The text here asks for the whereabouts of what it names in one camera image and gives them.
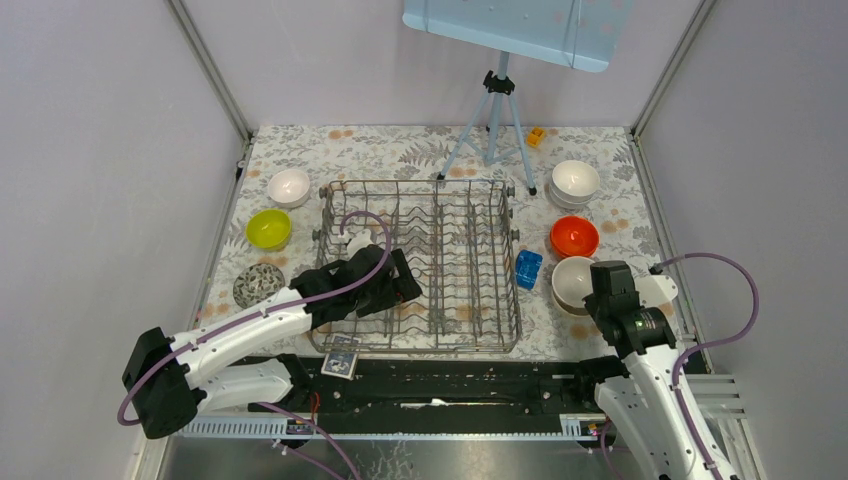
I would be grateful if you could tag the grey wire dish rack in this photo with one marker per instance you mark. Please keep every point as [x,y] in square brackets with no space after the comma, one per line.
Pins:
[457,237]

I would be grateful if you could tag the orange bowl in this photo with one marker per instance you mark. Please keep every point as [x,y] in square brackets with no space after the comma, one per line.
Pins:
[574,236]
[573,257]

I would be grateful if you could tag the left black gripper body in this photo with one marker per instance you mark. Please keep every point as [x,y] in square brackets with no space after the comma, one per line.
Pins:
[371,301]

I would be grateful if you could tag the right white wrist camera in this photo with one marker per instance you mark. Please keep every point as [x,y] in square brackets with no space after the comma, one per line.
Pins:
[656,290]

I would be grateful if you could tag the blue toy block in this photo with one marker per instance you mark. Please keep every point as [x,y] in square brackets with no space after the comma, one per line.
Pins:
[527,267]

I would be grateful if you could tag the blue playing card box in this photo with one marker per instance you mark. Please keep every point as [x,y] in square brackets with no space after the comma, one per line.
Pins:
[341,360]

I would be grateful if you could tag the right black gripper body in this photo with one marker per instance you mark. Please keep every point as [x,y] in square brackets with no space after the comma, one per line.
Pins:
[592,304]

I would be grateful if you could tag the beige patterned bowl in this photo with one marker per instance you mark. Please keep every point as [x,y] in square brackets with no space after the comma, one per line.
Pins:
[571,281]
[570,310]

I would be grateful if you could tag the floral tablecloth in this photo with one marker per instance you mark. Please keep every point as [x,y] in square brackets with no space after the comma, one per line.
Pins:
[344,153]

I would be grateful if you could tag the pink patterned bowl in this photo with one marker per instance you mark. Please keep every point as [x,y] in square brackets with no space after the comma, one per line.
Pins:
[257,283]

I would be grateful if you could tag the white ribbed bowl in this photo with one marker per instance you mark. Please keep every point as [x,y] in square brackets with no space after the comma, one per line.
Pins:
[563,203]
[575,179]

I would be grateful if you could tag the yellow-green bowl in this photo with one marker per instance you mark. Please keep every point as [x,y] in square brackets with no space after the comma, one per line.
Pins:
[269,230]

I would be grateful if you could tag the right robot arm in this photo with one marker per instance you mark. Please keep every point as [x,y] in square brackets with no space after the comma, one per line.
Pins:
[642,388]

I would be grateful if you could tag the light blue board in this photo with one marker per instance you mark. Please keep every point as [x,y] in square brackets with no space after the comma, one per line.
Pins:
[581,35]

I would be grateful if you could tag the light blue tripod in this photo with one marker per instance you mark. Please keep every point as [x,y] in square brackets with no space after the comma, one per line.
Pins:
[499,89]

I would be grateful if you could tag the orange toy block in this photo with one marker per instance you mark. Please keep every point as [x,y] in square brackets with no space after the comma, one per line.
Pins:
[535,137]

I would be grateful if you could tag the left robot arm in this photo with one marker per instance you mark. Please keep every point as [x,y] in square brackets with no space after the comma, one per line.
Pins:
[170,379]

